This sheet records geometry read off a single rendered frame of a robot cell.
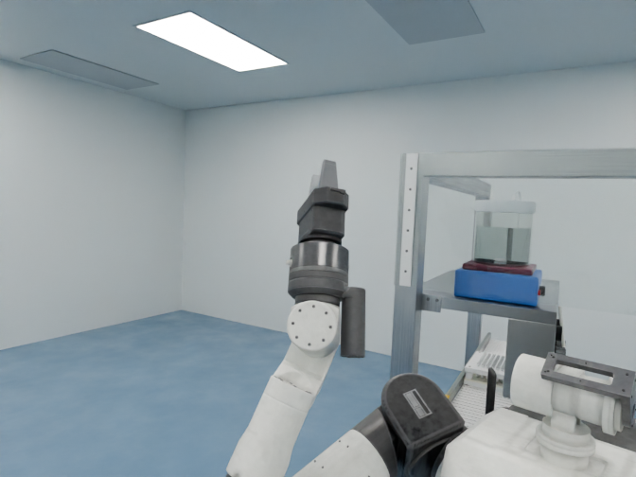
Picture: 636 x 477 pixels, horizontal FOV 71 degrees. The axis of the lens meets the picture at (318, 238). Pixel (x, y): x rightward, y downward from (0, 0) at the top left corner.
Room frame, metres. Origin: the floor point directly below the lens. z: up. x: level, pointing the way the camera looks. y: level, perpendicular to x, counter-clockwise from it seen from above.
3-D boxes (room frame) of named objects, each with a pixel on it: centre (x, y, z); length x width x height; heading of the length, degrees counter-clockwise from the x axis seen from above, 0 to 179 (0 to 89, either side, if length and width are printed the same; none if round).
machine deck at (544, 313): (1.38, -0.55, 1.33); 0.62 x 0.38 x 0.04; 151
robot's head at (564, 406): (0.52, -0.30, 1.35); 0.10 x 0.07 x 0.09; 48
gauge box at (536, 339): (1.14, -0.57, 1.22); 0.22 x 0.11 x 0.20; 151
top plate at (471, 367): (1.73, -0.76, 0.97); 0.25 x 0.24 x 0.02; 60
